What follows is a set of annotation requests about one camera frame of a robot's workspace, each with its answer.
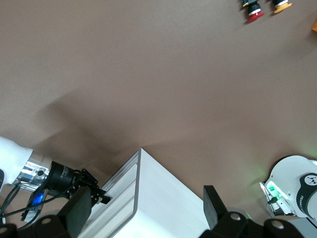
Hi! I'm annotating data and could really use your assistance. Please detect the yellow mushroom push button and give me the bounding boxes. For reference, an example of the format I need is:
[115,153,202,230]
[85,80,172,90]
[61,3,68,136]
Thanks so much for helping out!
[271,0,293,14]

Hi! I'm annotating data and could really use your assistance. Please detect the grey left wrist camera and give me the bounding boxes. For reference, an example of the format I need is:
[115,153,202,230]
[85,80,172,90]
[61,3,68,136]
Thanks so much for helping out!
[21,189,47,223]

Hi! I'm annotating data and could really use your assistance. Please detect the red mushroom push button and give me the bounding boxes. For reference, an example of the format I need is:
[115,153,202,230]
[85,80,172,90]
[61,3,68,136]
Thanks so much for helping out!
[240,0,265,23]

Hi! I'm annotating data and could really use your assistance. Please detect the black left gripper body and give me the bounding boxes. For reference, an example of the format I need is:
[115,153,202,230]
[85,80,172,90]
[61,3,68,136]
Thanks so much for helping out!
[47,160,100,201]

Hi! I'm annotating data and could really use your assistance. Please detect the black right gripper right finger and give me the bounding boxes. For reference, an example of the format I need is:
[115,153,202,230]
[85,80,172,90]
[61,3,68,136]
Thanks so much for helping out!
[198,185,302,238]

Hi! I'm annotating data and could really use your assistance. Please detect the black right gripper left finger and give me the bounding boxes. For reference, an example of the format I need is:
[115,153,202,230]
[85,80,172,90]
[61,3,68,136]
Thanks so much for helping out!
[0,186,93,238]

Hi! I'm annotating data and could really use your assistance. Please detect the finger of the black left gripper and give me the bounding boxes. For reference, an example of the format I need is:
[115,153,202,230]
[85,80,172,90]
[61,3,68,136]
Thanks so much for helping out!
[92,195,108,206]
[93,189,112,200]

